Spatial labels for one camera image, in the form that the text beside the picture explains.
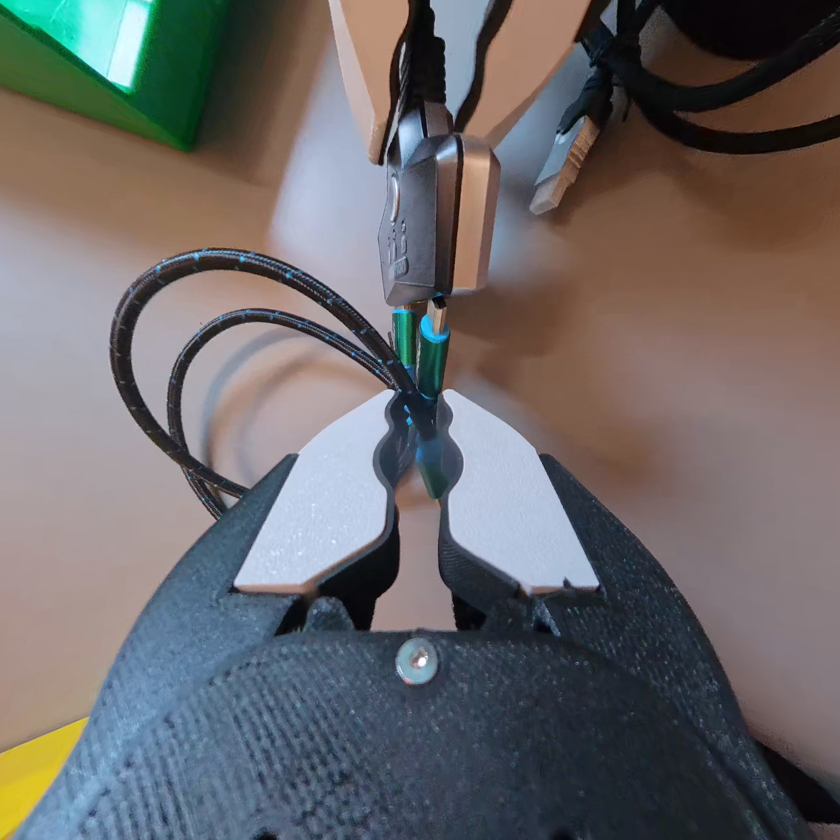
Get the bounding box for braided HDMI cable green plugs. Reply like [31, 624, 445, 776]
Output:
[109, 247, 421, 508]
[166, 297, 455, 521]

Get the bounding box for green plastic bin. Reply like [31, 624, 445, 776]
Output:
[0, 0, 232, 154]

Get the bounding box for black mesh cushion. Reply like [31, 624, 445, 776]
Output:
[661, 0, 840, 63]

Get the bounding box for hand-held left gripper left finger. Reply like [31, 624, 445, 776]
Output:
[233, 390, 400, 597]

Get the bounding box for yellow plastic bin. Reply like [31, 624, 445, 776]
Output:
[0, 717, 91, 840]

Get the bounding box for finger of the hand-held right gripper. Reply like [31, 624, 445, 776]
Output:
[456, 0, 593, 152]
[327, 0, 412, 166]

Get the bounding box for silver HDMI switch hub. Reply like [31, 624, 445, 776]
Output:
[376, 108, 503, 311]

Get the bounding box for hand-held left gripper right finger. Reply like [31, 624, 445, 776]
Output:
[437, 388, 601, 597]

